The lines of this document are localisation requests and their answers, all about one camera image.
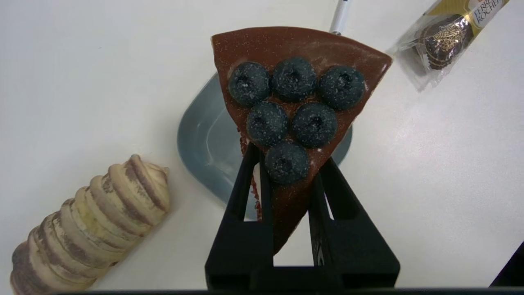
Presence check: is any chocolate blueberry cake slice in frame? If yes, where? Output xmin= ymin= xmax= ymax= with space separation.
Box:
xmin=211 ymin=26 xmax=393 ymax=254

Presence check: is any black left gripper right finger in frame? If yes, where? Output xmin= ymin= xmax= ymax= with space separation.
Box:
xmin=308 ymin=158 xmax=401 ymax=289

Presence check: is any striped twisted bread loaf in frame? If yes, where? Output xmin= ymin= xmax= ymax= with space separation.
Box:
xmin=10 ymin=154 xmax=171 ymax=295

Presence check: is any white pen with black tip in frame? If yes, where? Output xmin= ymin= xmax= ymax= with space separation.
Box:
xmin=329 ymin=0 xmax=352 ymax=36

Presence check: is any Ferrero Rocher chocolate pack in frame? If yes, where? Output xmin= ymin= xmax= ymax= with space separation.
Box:
xmin=387 ymin=0 xmax=512 ymax=93

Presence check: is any grey rounded square dish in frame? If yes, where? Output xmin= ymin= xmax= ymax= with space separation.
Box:
xmin=177 ymin=72 xmax=353 ymax=222

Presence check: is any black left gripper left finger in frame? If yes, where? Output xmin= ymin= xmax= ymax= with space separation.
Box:
xmin=205 ymin=141 xmax=274 ymax=290

